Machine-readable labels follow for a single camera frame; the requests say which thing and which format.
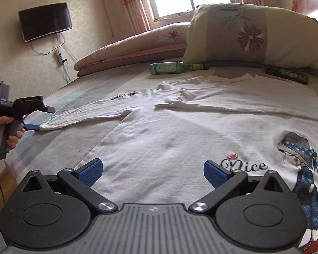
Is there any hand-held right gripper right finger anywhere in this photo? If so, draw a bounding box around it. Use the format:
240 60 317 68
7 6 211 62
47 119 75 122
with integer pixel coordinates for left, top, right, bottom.
189 159 292 213

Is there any green glass bottle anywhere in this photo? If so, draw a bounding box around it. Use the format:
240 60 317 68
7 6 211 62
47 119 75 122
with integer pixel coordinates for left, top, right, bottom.
149 61 211 75

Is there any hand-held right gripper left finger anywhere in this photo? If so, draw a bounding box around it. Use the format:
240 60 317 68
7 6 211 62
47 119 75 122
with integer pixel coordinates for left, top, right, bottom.
21 158 118 213

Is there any person's left hand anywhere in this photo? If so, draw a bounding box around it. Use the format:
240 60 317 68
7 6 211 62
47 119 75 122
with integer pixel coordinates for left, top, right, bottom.
0 116 25 152

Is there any black wall television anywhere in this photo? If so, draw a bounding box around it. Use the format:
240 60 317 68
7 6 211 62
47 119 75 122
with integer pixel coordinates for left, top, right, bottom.
18 2 73 43

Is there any folded pink floral quilt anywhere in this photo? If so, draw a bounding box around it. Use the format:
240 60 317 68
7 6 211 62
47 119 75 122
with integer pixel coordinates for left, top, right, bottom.
74 22 192 78

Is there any floral pillow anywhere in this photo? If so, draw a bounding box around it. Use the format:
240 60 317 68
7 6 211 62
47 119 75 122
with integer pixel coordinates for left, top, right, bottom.
184 3 318 81

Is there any white printed long-sleeve shirt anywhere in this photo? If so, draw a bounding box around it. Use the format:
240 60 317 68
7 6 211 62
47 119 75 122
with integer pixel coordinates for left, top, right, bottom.
33 74 318 254

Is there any black wall cable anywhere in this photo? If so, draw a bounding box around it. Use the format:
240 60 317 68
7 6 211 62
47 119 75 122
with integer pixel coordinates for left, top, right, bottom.
30 34 73 84

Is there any phone in dark patterned case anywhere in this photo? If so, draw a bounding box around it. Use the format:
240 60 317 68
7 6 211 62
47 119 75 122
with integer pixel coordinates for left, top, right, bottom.
265 66 308 84

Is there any white power strip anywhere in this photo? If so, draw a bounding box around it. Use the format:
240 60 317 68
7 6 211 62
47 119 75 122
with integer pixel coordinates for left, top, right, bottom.
56 49 68 65

